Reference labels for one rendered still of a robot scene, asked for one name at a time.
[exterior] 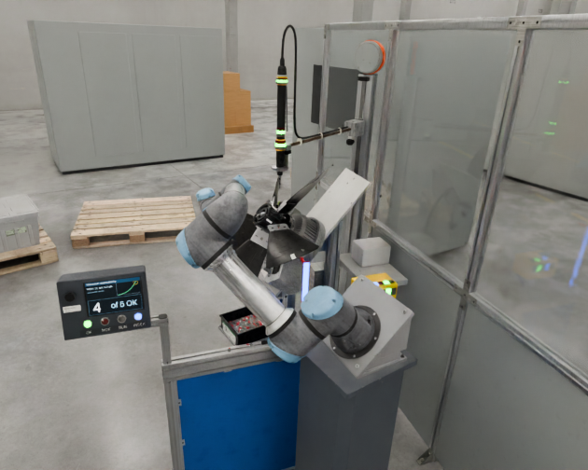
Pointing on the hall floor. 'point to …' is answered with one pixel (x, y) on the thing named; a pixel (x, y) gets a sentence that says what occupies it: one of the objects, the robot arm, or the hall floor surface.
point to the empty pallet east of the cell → (131, 220)
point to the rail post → (174, 425)
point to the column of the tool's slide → (359, 172)
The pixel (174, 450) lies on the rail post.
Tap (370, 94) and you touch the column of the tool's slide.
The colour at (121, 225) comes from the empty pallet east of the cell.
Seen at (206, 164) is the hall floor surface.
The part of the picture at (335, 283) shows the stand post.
